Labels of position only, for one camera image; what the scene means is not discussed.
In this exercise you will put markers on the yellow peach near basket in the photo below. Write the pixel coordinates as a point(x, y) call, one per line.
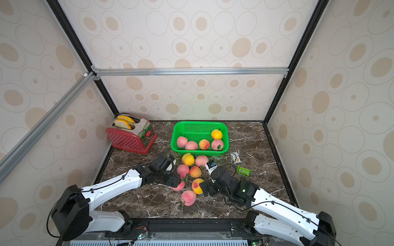
point(188, 159)

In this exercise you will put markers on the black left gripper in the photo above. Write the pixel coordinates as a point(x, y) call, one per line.
point(171, 181)

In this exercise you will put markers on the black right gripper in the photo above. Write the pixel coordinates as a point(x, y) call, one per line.
point(210, 187)

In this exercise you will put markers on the pink peach with leaf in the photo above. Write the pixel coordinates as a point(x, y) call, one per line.
point(179, 187)

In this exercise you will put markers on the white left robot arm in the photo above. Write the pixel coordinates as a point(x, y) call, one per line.
point(75, 212)

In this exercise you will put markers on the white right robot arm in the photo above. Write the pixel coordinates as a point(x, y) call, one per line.
point(268, 215)

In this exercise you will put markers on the white biscuit packet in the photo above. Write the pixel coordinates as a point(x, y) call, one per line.
point(235, 158)

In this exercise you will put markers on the green snack packet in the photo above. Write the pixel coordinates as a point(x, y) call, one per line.
point(243, 171)

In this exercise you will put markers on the yellow red peach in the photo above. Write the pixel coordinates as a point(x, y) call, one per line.
point(196, 186)

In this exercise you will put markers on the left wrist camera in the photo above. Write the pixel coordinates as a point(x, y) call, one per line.
point(169, 163)

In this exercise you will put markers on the orange wrinkled peach middle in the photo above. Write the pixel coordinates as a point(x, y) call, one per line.
point(195, 172)

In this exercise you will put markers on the yellow peach front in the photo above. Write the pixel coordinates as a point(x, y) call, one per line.
point(216, 134)

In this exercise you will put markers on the rear toast slice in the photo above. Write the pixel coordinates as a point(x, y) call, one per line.
point(129, 120)

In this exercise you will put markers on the black right frame post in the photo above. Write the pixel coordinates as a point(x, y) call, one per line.
point(310, 28)

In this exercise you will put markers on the front toast slice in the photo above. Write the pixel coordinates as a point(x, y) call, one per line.
point(122, 124)

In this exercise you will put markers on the green plastic basket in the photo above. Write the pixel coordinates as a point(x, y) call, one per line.
point(196, 131)

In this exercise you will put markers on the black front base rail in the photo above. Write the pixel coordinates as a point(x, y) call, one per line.
point(197, 229)

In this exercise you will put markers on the black left frame post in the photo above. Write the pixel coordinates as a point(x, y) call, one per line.
point(69, 31)

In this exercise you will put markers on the toast slice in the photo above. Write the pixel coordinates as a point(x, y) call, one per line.
point(122, 124)
point(129, 120)

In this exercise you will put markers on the diagonal aluminium rail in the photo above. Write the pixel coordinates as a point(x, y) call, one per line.
point(13, 158)

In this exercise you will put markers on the black frame post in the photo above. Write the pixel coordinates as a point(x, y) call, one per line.
point(69, 31)
point(310, 28)

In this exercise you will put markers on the horizontal aluminium rail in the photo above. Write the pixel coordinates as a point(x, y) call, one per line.
point(100, 72)

